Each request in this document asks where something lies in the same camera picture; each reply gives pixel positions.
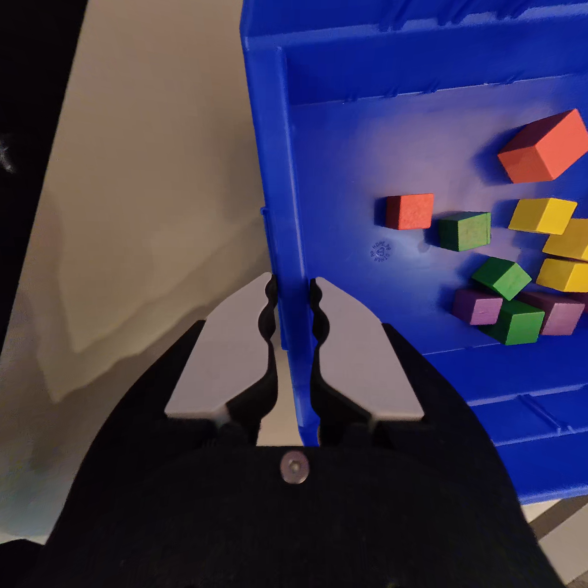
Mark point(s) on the yellow wooden cube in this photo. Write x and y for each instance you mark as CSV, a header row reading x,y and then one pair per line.
x,y
572,241
542,215
565,275

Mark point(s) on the purple wooden cube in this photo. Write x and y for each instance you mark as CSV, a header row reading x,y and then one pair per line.
x,y
560,317
477,308

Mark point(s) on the red wooden cube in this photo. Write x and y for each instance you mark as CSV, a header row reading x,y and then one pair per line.
x,y
411,211
546,151

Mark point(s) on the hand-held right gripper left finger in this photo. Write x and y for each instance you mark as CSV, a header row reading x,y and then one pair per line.
x,y
220,363

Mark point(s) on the green wooden cube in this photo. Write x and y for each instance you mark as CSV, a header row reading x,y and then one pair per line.
x,y
500,275
464,232
519,324

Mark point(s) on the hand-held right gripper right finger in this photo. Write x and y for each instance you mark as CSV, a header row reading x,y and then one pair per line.
x,y
367,363

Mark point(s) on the blue plastic bin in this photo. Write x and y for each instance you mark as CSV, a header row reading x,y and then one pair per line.
x,y
349,160

